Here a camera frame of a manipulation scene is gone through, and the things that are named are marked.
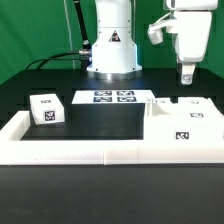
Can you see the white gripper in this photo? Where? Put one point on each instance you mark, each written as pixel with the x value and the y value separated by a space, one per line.
pixel 190 26

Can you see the white cabinet body box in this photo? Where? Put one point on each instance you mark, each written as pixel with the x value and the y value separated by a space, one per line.
pixel 158 125

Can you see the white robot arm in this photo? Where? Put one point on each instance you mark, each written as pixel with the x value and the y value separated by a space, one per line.
pixel 114 54

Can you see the white cabinet top block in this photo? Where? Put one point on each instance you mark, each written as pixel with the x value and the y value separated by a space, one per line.
pixel 46 109

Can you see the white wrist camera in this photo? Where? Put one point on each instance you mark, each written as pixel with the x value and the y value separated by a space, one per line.
pixel 155 30

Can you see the white marker base plate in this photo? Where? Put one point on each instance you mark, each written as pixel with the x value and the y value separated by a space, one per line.
pixel 111 96

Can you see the white U-shaped fence frame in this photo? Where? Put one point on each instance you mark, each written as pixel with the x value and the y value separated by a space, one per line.
pixel 15 151

